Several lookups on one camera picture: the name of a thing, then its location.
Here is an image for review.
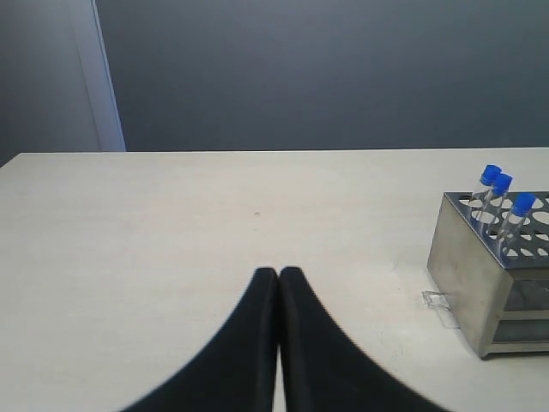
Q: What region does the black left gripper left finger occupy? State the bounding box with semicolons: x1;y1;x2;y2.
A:
126;267;279;411

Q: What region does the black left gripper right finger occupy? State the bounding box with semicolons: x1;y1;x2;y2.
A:
279;266;436;411

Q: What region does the blue-capped tube end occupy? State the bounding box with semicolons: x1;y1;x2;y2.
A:
468;164;502;208

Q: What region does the blue-capped tube front row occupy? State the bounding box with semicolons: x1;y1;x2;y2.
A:
497;192;536;250

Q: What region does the stainless steel test tube rack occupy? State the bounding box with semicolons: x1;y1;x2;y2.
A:
427;191;548;358

